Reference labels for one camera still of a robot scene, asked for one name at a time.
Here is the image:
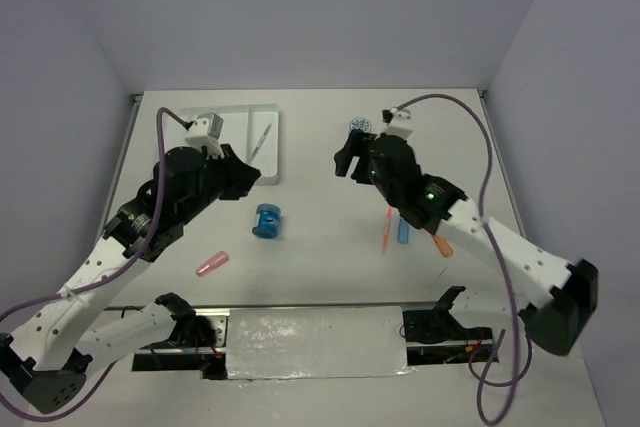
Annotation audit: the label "blue jar lying sideways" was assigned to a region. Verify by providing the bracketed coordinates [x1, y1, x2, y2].
[252, 203, 281, 240]

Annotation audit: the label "pink translucent eraser case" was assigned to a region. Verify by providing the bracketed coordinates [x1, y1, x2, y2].
[195, 251, 229, 277]

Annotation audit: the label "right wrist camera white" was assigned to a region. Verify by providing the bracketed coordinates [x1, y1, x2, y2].
[381, 107, 413, 140]

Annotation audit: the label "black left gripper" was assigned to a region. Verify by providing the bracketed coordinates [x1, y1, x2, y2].
[178, 144, 262, 224]

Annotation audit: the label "white divided organizer tray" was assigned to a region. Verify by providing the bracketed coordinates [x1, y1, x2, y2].
[176, 104, 280, 186]

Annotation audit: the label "orange highlighter pen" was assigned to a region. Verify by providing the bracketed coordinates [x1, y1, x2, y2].
[381, 207, 393, 255]

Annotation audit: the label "silver foil covered panel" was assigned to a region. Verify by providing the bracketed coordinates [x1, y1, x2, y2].
[226, 306, 409, 380]

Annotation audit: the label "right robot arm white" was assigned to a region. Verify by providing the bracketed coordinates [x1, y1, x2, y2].
[333, 130, 599, 356]

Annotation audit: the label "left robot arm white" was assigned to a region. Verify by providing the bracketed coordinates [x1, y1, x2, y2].
[1, 144, 260, 422]

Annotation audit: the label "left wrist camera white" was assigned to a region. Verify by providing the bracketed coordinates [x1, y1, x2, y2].
[185, 113, 224, 157]

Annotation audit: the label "green pen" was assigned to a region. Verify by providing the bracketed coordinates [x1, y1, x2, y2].
[248, 123, 273, 164]

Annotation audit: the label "orange eraser case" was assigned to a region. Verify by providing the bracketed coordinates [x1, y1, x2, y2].
[432, 235, 453, 258]

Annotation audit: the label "blue translucent eraser case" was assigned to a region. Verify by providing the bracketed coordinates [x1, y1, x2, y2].
[397, 217, 409, 245]

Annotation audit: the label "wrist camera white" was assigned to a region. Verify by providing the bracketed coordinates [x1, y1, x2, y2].
[185, 113, 224, 157]
[381, 107, 413, 140]

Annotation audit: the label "blue paint jar white lid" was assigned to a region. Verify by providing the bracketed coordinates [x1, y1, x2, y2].
[349, 117, 373, 133]

